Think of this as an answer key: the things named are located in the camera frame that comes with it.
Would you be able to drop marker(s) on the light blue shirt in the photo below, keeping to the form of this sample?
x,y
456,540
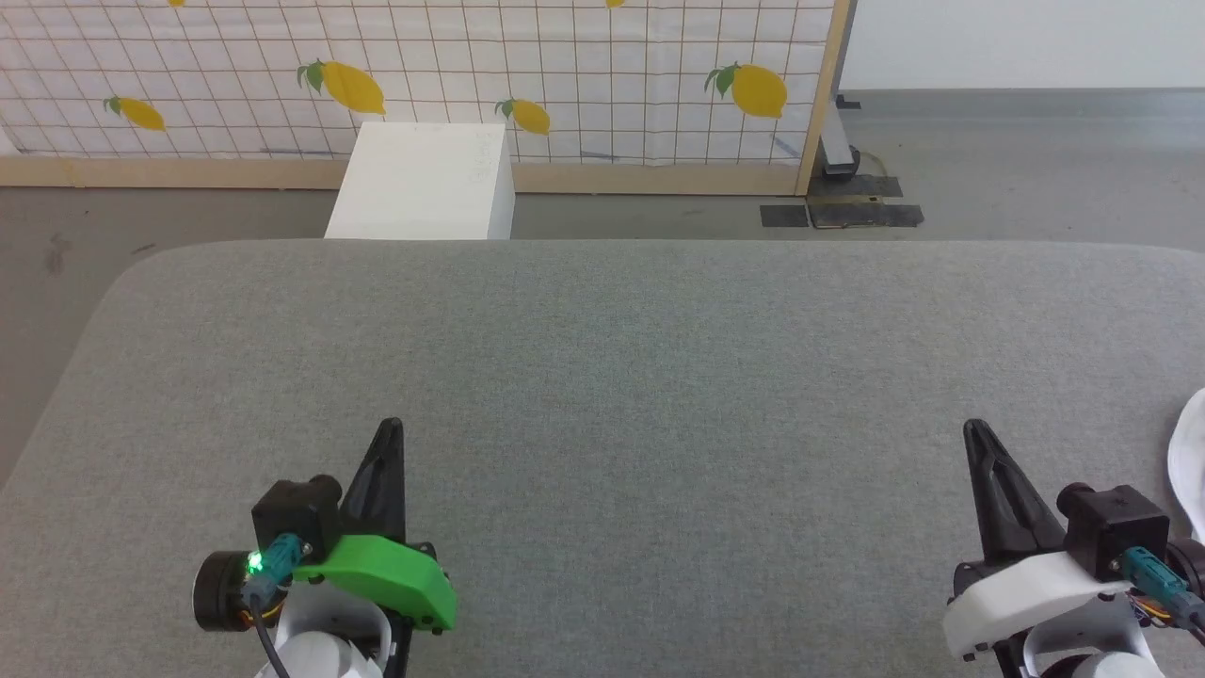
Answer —
x,y
1191,471

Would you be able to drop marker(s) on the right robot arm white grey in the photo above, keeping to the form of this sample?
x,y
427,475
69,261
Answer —
x,y
1083,650

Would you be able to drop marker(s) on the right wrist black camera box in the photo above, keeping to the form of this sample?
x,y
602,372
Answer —
x,y
1116,527

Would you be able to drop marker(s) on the white rectangular box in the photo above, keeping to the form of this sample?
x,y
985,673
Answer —
x,y
424,184

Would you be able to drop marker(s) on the lemon print grid screen panel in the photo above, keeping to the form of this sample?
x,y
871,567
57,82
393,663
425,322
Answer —
x,y
565,56

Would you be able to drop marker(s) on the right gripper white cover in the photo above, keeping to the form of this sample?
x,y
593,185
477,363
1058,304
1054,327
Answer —
x,y
1026,593

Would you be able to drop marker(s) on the grey metal screen foot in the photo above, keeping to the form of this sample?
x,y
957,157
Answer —
x,y
838,141

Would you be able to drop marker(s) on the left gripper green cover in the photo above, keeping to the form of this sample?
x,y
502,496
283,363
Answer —
x,y
386,574

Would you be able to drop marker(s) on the black floor mat under foot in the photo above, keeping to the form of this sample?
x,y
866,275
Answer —
x,y
866,186

